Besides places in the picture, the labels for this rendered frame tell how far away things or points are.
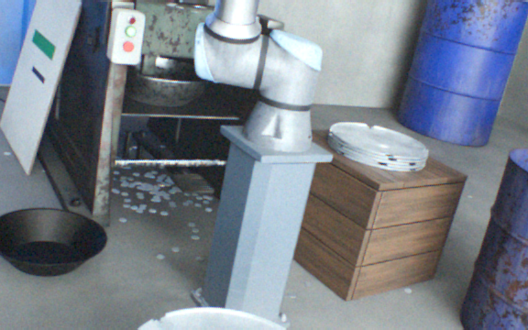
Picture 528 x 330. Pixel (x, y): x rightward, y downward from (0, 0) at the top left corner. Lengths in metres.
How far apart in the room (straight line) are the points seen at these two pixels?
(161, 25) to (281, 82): 0.59
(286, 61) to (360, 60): 2.74
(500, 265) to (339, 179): 0.46
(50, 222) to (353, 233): 0.82
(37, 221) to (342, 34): 2.55
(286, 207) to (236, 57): 0.34
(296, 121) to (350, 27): 2.61
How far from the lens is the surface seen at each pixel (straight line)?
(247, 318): 0.98
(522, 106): 4.99
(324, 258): 1.72
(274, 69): 1.25
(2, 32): 3.06
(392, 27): 4.09
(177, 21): 1.78
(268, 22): 1.88
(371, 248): 1.65
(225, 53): 1.24
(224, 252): 1.40
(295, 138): 1.28
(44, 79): 2.16
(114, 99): 1.71
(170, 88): 1.91
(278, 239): 1.37
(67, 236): 1.73
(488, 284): 1.66
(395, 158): 1.68
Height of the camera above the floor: 0.84
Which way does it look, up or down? 19 degrees down
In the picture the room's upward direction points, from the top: 12 degrees clockwise
